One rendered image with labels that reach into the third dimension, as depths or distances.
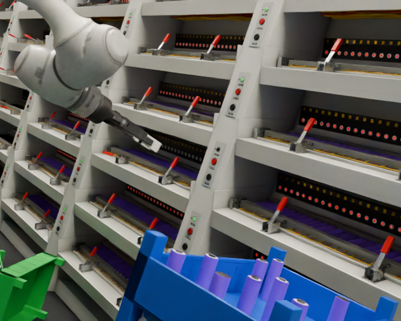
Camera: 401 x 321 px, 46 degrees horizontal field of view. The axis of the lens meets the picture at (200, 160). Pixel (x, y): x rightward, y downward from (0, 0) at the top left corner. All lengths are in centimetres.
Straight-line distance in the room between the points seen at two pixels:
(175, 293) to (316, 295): 30
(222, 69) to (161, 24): 59
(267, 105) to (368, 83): 33
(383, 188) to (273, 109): 44
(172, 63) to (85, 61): 55
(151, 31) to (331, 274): 120
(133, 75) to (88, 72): 78
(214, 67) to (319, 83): 37
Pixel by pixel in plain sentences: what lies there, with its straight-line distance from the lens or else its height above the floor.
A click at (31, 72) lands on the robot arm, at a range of 114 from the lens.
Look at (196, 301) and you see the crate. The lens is 49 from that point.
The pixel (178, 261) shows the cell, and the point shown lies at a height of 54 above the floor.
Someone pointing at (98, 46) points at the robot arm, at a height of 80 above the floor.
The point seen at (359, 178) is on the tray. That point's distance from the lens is 98.
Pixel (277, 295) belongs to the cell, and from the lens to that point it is 60.
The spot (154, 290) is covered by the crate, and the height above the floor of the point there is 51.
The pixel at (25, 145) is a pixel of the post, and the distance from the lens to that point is 244.
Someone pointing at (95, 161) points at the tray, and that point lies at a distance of 175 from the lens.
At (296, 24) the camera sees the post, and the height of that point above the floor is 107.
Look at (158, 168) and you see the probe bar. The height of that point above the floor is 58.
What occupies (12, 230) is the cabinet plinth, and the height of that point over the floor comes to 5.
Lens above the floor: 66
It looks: 1 degrees down
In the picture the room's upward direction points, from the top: 19 degrees clockwise
